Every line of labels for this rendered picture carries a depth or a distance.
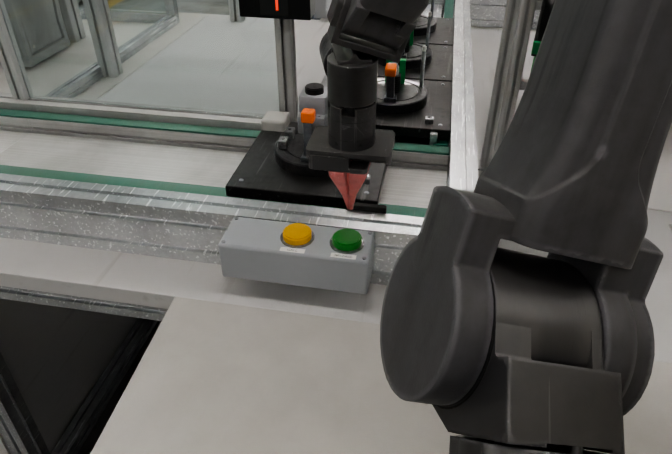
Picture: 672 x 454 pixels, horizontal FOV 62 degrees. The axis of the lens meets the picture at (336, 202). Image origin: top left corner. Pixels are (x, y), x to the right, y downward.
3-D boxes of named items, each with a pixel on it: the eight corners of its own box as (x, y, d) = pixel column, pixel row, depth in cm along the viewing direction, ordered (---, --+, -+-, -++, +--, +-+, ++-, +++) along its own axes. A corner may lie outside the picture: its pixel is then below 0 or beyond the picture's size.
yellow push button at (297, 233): (308, 252, 77) (308, 241, 76) (280, 249, 77) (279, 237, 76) (314, 235, 80) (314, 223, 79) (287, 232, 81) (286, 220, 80)
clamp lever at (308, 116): (313, 158, 89) (313, 113, 85) (301, 157, 89) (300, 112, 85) (318, 148, 92) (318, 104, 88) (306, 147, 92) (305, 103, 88)
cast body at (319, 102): (324, 136, 90) (323, 94, 86) (297, 133, 90) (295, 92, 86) (334, 113, 96) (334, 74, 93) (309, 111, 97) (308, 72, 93)
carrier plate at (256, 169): (377, 212, 85) (378, 200, 84) (226, 196, 89) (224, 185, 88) (393, 139, 105) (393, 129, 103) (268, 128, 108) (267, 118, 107)
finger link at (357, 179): (320, 189, 78) (318, 128, 72) (372, 194, 77) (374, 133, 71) (309, 218, 72) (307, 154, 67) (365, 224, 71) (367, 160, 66)
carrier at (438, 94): (449, 140, 104) (457, 76, 97) (322, 129, 108) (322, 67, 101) (451, 90, 124) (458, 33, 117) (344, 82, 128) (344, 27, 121)
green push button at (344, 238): (359, 258, 76) (359, 247, 75) (329, 255, 76) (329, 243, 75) (363, 240, 79) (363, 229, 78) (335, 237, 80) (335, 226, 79)
